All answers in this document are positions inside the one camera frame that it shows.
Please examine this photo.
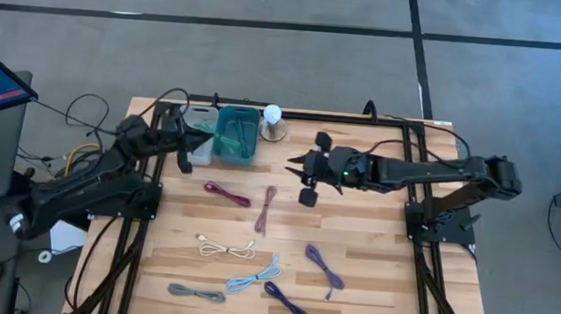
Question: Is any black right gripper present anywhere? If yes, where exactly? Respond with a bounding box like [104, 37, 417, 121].
[281, 128, 381, 214]

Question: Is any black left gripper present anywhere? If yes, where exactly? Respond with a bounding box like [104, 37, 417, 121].
[158, 110, 215, 176]

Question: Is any teal black braided USB cable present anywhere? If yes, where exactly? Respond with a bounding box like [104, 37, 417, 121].
[192, 113, 255, 162]

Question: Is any pink USB cable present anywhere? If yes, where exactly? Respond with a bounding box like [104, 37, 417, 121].
[253, 183, 279, 238]

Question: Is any maroon USB cable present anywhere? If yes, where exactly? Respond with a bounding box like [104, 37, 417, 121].
[202, 180, 254, 209]

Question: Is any light purple USB cable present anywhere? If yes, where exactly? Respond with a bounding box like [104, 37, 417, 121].
[300, 243, 349, 302]

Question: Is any cream USB cable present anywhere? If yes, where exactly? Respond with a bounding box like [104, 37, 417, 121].
[193, 233, 258, 261]

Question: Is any light blue USB cable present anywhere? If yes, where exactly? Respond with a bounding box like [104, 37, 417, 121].
[225, 250, 284, 299]

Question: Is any dark purple braided USB cable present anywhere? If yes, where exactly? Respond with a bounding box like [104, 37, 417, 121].
[261, 280, 314, 314]

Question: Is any grey USB cable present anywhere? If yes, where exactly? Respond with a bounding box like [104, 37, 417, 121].
[166, 282, 227, 305]

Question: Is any white plastic bin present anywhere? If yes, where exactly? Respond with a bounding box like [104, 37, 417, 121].
[177, 103, 220, 168]

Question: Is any teal plastic bin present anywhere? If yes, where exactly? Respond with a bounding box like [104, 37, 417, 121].
[211, 104, 262, 169]

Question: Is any metal table lamp white bulb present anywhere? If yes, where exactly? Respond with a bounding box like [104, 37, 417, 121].
[258, 102, 290, 143]

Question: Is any white paper sheet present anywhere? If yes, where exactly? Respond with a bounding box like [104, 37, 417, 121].
[46, 218, 90, 258]

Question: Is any black looped cable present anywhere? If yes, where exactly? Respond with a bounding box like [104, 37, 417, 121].
[64, 90, 121, 138]

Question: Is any yellow cable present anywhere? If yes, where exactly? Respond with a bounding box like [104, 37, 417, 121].
[62, 140, 102, 179]

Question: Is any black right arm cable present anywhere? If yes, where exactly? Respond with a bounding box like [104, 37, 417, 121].
[360, 113, 475, 168]

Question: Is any black aluminium table frame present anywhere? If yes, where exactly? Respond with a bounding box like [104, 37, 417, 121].
[62, 78, 511, 314]

